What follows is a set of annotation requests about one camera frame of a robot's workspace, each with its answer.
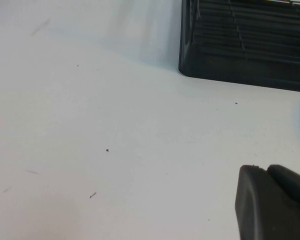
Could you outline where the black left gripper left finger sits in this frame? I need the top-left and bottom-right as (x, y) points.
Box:
(234, 164), (300, 240)

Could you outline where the black plastic drip tray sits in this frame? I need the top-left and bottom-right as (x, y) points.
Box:
(178, 0), (300, 94)

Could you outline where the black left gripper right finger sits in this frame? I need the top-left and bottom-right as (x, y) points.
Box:
(265, 163), (300, 216)

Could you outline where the black wire dish rack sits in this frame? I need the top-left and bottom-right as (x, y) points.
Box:
(189, 0), (300, 60)

